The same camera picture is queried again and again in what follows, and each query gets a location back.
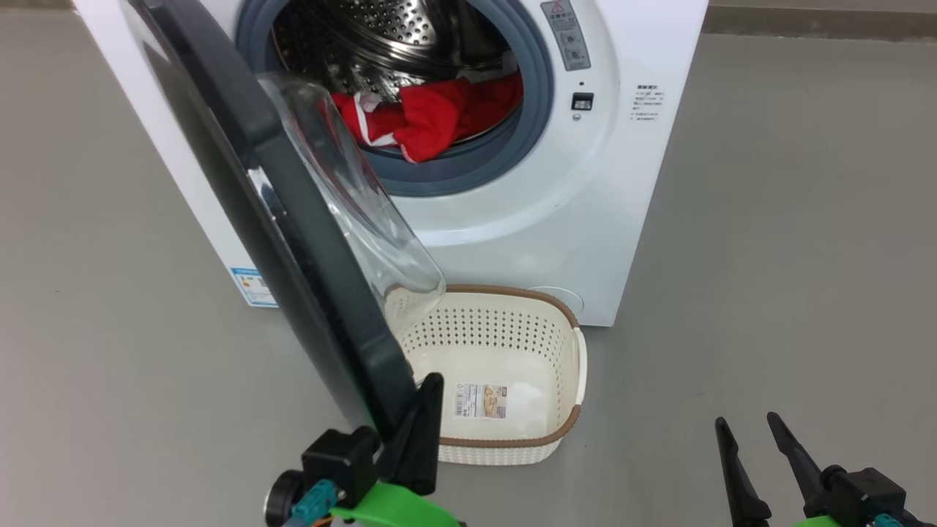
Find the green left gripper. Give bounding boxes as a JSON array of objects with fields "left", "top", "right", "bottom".
[{"left": 329, "top": 373, "right": 462, "bottom": 527}]

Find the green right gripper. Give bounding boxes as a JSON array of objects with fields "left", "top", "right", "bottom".
[{"left": 714, "top": 411, "right": 843, "bottom": 527}]

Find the dark round washing machine door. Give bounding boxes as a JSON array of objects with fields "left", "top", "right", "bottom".
[{"left": 121, "top": 0, "right": 447, "bottom": 440}]

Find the red and white garment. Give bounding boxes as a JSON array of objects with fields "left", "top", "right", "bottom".
[{"left": 329, "top": 72, "right": 525, "bottom": 163}]

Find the printed food package label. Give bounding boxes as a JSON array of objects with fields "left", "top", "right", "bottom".
[{"left": 455, "top": 384, "right": 508, "bottom": 419}]

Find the cream perforated laundry basket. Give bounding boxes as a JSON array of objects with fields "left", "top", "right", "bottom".
[{"left": 384, "top": 284, "right": 588, "bottom": 467}]

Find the white front-load washing machine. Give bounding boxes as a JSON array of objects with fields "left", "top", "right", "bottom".
[{"left": 73, "top": 0, "right": 709, "bottom": 328}]

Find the grey warning sticker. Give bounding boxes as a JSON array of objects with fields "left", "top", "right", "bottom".
[{"left": 540, "top": 0, "right": 592, "bottom": 72}]

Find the blue energy label sticker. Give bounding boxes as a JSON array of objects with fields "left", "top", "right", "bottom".
[{"left": 231, "top": 267, "right": 277, "bottom": 307}]

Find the teal left camera connector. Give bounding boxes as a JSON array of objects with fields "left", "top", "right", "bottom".
[{"left": 291, "top": 479, "right": 330, "bottom": 522}]

